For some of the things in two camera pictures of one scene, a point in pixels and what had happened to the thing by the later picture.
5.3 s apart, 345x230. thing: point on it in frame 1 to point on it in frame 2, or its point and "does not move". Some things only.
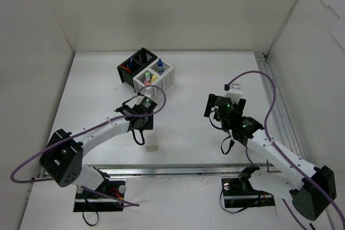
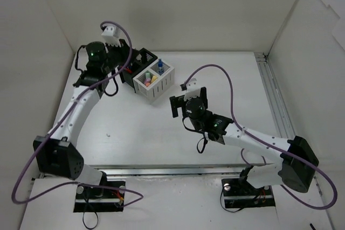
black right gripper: x=210 y=105 to x=174 y=106
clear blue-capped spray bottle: x=160 y=64 does not move
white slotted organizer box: x=154 y=79 does not move
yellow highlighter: x=154 y=77 does not move
